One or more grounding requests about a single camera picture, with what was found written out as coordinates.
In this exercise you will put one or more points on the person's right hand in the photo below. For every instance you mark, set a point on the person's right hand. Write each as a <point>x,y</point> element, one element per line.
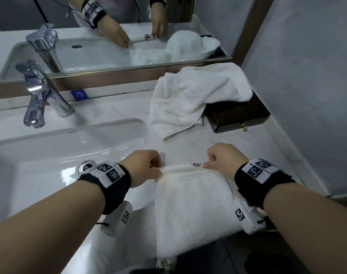
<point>227,159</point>

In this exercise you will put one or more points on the person's left hand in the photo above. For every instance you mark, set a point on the person's left hand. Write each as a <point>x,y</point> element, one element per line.
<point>139,168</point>

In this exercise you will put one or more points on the person's right thumb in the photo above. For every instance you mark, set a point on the person's right thumb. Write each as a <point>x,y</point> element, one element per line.
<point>210,165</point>

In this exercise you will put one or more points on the person's left thumb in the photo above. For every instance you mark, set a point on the person's left thumb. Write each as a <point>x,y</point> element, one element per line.
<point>155,173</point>

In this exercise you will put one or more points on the white towel red print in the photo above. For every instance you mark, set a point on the white towel red print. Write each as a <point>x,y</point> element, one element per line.
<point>193,208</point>

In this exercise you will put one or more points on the person's left forearm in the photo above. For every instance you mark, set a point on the person's left forearm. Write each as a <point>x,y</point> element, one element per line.
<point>48,222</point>

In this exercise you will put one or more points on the person's right forearm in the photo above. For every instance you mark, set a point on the person's right forearm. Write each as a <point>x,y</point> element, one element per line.
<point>310,216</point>

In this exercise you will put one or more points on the black wristband with marker tags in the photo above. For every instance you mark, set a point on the black wristband with marker tags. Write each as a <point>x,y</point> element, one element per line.
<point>261,179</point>
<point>110,185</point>

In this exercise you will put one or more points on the small brass knob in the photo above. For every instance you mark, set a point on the small brass knob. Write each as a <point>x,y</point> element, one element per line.
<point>244,127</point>

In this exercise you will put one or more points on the dark wooden box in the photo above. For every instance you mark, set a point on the dark wooden box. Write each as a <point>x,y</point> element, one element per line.
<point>239,111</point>

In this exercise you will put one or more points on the chrome sink drain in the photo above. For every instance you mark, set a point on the chrome sink drain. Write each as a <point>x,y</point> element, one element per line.
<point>87,166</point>

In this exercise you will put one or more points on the crumpled white towel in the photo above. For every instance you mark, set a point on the crumpled white towel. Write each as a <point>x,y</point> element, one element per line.
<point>190,96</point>

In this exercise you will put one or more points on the person's dark clothing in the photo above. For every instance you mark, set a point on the person's dark clothing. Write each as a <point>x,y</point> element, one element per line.
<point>213,259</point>

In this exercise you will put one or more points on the white sink basin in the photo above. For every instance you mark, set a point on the white sink basin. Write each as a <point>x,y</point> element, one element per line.
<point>48,156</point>

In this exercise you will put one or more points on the blue sticker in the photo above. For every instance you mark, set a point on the blue sticker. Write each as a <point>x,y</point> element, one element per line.
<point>79,95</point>

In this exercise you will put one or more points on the chrome faucet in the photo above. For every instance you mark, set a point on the chrome faucet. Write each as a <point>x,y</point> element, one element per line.
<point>38,96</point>

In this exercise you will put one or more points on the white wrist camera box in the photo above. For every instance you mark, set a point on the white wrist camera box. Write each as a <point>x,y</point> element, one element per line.
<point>117,218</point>
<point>247,216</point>

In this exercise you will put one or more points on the mirror with brown frame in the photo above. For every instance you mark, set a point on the mirror with brown frame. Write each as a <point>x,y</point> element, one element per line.
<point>105,54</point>

